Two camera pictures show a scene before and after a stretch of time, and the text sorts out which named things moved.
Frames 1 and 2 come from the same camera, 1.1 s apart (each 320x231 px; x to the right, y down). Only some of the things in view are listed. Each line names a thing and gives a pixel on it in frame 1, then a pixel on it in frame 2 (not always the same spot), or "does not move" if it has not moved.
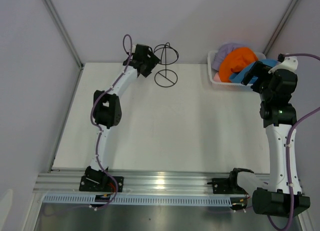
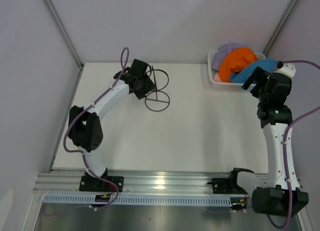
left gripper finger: x=145 y=71 -> x=141 y=91
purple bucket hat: x=222 y=52 does not move
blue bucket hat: x=239 y=76 does not move
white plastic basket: x=211 y=55 does not move
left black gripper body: x=146 y=61 -> x=141 y=78
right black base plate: x=226 y=186 does not move
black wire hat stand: x=166 y=54 -> x=156 y=100
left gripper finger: x=153 y=60 -> x=138 y=67
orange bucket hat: x=235 y=61 does not move
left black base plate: x=100 y=184 does not move
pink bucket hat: x=216 y=77 does not move
